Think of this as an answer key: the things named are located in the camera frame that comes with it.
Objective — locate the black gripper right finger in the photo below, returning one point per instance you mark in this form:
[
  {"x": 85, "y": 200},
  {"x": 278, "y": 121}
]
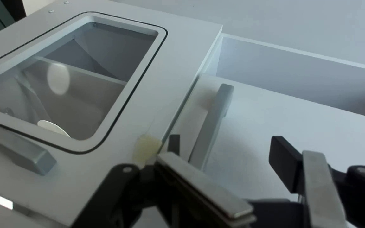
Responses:
[{"x": 333, "y": 197}]

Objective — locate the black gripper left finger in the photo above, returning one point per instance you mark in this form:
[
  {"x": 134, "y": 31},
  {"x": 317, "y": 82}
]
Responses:
[{"x": 177, "y": 190}]

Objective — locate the white cabinet door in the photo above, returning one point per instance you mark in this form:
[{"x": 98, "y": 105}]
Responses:
[{"x": 256, "y": 158}]

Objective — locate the white oven door with window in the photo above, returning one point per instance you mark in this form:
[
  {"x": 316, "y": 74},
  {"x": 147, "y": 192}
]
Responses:
[{"x": 90, "y": 81}]

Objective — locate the white toy kitchen cabinet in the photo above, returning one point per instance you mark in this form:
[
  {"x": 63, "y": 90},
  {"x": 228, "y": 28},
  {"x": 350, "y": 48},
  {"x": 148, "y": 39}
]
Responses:
[{"x": 304, "y": 74}]

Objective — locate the grey lower door handle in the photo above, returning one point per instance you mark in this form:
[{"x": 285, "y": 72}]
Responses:
[{"x": 210, "y": 126}]

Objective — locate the grey oven door handle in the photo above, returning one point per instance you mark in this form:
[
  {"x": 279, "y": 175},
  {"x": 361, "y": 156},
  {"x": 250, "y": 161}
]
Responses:
[{"x": 25, "y": 153}]

